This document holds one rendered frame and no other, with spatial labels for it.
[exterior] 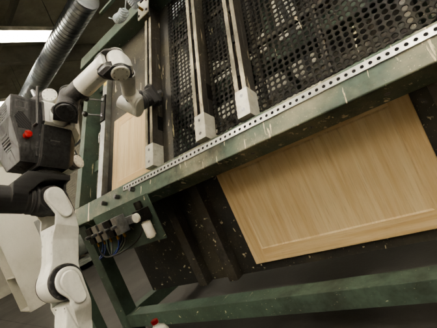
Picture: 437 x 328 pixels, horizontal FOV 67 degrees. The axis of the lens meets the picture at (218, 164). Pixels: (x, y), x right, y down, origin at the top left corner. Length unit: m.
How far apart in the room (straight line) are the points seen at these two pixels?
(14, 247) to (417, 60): 5.22
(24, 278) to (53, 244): 4.00
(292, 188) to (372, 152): 0.36
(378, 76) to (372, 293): 0.74
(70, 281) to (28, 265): 4.06
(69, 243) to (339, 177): 1.16
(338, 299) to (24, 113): 1.47
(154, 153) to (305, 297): 0.94
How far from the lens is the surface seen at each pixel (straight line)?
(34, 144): 1.58
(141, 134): 1.90
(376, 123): 1.36
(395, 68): 1.11
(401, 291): 1.33
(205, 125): 1.42
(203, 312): 1.79
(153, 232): 1.65
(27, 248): 5.55
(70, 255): 1.56
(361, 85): 1.12
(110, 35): 2.55
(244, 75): 1.38
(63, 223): 1.54
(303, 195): 1.49
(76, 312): 1.52
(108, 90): 2.42
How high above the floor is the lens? 0.80
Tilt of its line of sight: level
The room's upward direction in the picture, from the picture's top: 25 degrees counter-clockwise
